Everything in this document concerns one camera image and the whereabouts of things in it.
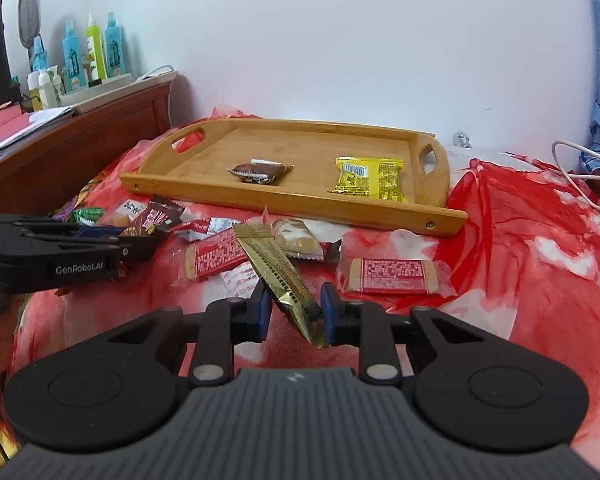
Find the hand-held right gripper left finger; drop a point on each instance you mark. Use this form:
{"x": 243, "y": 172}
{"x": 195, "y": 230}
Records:
{"x": 262, "y": 311}

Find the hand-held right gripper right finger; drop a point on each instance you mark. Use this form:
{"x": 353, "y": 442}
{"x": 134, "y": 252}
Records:
{"x": 328, "y": 317}

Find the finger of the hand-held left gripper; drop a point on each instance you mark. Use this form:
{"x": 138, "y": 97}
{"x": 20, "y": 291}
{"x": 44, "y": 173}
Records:
{"x": 97, "y": 231}
{"x": 140, "y": 249}

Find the green snack packet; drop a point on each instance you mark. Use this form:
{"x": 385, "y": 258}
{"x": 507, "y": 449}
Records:
{"x": 87, "y": 215}

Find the dark red snack packet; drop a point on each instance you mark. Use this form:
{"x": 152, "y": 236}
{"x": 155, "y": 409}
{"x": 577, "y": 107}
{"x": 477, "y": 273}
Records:
{"x": 155, "y": 217}

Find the long gold snack packet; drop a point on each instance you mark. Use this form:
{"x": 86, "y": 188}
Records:
{"x": 280, "y": 280}

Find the small red white packet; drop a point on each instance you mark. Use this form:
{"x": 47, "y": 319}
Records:
{"x": 202, "y": 227}

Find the red label biscuit packet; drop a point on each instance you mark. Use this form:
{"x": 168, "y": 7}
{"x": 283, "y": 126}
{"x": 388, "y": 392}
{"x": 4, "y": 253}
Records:
{"x": 215, "y": 257}
{"x": 392, "y": 275}

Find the wooden tray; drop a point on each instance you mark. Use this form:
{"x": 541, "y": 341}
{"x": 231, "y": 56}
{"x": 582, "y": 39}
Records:
{"x": 300, "y": 160}

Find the white red-printed sachet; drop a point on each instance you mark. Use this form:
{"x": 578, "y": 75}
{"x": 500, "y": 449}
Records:
{"x": 240, "y": 282}

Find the white brown-printed snack packet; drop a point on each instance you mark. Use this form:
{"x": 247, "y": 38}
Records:
{"x": 130, "y": 208}

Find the cream wafer packet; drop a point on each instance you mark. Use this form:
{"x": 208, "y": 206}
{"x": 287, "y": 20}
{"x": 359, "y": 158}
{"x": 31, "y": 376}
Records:
{"x": 295, "y": 237}

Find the wooden bedside cabinet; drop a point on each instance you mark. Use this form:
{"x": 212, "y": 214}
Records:
{"x": 55, "y": 160}

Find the stack of papers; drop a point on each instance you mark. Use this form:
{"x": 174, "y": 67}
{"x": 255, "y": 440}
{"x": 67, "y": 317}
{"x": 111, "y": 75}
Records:
{"x": 25, "y": 122}

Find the brown chocolate snack packet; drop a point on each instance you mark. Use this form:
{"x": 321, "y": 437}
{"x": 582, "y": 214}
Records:
{"x": 260, "y": 172}

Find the yellow snack packet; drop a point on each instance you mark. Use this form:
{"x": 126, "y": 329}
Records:
{"x": 370, "y": 180}

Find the white plastic tray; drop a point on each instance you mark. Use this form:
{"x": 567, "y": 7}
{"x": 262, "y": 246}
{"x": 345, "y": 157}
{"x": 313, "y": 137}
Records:
{"x": 105, "y": 88}

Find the white plastic bottle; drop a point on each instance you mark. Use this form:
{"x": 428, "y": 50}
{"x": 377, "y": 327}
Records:
{"x": 46, "y": 89}
{"x": 33, "y": 91}

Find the small white tube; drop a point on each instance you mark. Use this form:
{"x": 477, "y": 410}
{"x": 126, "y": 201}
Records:
{"x": 56, "y": 80}

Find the teal spray bottle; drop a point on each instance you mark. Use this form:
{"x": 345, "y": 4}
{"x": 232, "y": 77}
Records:
{"x": 114, "y": 50}
{"x": 72, "y": 62}

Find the small teal bottle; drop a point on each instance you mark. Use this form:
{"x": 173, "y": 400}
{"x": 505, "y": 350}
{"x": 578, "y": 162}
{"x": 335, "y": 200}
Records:
{"x": 39, "y": 60}

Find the red floral blanket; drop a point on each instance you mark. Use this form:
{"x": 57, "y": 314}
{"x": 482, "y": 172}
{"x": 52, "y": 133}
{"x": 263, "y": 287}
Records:
{"x": 505, "y": 260}

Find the yellow-green spray bottle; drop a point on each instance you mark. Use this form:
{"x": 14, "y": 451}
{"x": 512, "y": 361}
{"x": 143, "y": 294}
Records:
{"x": 95, "y": 45}

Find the clear round knob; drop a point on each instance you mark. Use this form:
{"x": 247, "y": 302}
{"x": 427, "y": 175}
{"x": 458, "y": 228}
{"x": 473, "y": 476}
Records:
{"x": 461, "y": 138}

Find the mesh racket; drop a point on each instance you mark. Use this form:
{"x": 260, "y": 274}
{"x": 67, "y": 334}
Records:
{"x": 28, "y": 10}

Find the grey white plush sheet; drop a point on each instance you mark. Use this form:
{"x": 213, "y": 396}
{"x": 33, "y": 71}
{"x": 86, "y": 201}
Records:
{"x": 500, "y": 155}

